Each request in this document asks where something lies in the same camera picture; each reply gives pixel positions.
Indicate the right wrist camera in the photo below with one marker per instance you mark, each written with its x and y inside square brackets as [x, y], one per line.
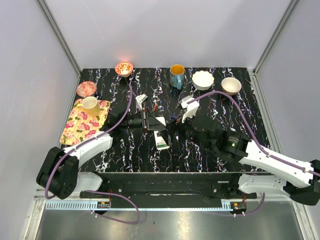
[190, 109]

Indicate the cream yellow cup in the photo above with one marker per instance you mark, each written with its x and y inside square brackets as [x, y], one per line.
[91, 106]

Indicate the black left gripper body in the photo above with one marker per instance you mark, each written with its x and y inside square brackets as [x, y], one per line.
[138, 121]

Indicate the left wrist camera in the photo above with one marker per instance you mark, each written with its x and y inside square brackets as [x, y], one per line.
[139, 99]

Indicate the black mounting base plate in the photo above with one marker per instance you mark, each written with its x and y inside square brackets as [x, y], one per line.
[172, 190]

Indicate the white scalloped bowl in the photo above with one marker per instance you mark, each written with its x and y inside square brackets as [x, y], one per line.
[202, 80]

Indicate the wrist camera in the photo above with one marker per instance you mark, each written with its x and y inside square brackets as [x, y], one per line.
[190, 109]
[139, 99]

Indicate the floral pink tray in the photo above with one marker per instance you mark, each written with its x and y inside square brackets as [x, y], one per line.
[80, 126]

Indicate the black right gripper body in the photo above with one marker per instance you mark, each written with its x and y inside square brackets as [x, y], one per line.
[186, 129]

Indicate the blue mug yellow inside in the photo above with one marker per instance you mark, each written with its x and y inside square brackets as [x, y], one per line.
[177, 75]

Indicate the red patterned small bowl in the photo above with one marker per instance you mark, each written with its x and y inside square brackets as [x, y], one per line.
[124, 68]

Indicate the red small battery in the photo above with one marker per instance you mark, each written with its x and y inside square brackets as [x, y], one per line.
[155, 107]

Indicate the cream round bowl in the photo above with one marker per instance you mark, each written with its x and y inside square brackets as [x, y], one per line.
[231, 85]

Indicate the red patterned saucer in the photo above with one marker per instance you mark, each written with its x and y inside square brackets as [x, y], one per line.
[86, 89]

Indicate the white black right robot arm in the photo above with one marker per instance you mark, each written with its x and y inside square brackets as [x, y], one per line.
[297, 179]

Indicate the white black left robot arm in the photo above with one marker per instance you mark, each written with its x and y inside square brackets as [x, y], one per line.
[59, 174]

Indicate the white red remote control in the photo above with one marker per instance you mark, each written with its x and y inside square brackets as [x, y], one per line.
[159, 140]

